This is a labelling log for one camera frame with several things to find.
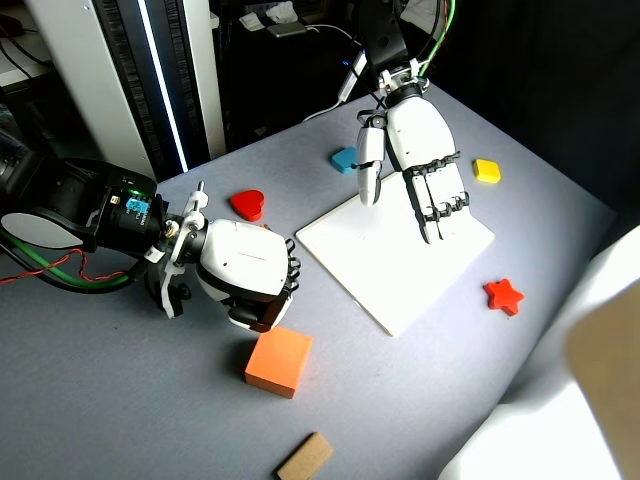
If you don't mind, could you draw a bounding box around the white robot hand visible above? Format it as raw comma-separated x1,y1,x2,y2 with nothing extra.
353,95,472,246
194,218,302,334

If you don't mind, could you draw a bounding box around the red heart block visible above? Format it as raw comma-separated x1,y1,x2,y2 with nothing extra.
229,189,266,223

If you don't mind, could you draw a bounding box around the blue block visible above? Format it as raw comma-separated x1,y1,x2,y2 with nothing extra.
330,146,362,175

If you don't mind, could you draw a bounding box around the yellow block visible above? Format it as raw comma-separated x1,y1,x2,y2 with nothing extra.
472,158,503,184

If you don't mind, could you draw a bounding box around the white usb adapter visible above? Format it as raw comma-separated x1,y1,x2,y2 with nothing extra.
337,48,369,101

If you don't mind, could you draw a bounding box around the orange cube block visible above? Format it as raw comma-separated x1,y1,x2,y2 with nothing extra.
244,327,315,400

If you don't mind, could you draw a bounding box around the white paper board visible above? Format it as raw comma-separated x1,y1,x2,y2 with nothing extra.
294,169,497,338

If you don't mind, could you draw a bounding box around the grey table cloth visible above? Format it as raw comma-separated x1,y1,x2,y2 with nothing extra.
0,82,619,480

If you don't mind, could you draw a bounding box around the grey power bank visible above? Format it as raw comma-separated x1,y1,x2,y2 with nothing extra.
266,20,309,39

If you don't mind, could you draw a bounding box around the red star block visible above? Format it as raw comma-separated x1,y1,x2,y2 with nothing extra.
482,278,526,317

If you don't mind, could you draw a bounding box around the tan wooden rectangular block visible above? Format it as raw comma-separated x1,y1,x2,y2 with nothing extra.
276,431,335,480

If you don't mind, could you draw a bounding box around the white cabinet with black strip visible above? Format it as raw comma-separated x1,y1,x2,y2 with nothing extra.
24,0,229,184

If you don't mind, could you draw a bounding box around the tan blurred panel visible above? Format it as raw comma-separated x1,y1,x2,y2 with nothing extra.
564,287,640,480

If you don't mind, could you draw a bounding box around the white cable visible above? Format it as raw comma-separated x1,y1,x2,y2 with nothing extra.
302,22,366,124

